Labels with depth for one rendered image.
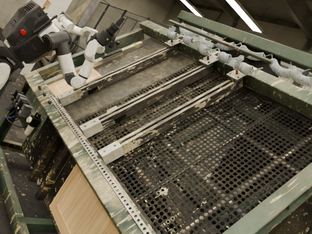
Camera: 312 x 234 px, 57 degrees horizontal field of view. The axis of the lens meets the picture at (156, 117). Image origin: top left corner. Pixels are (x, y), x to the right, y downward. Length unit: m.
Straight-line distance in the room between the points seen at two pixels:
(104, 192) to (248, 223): 0.68
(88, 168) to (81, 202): 0.43
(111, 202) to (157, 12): 10.75
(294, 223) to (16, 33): 2.04
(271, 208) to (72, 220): 1.25
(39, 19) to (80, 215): 1.25
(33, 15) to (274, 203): 1.68
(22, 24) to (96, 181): 1.06
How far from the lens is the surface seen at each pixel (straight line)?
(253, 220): 1.33
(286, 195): 1.42
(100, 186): 1.51
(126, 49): 2.72
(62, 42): 1.91
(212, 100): 1.91
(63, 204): 2.16
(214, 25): 2.94
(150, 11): 11.72
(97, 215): 1.87
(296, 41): 7.66
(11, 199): 2.33
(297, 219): 2.01
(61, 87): 2.45
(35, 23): 2.02
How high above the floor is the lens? 1.46
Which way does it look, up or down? 7 degrees down
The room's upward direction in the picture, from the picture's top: 34 degrees clockwise
